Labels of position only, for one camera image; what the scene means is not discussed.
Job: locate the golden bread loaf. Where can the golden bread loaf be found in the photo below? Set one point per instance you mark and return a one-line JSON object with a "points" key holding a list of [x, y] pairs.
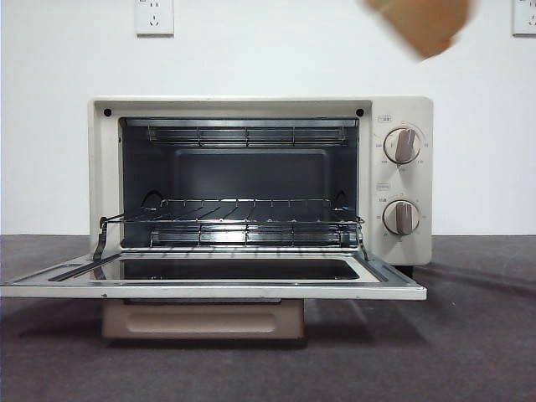
{"points": [[427, 25]]}

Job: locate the cream oven dial knob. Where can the cream oven dial knob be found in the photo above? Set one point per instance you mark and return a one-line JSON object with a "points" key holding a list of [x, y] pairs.
{"points": [[402, 218], [402, 145]]}

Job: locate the cream Toshiba toaster oven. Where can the cream Toshiba toaster oven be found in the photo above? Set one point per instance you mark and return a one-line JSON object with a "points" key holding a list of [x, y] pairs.
{"points": [[402, 113]]}

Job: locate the white wall socket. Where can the white wall socket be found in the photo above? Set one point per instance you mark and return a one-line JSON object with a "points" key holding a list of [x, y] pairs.
{"points": [[154, 19], [525, 19]]}

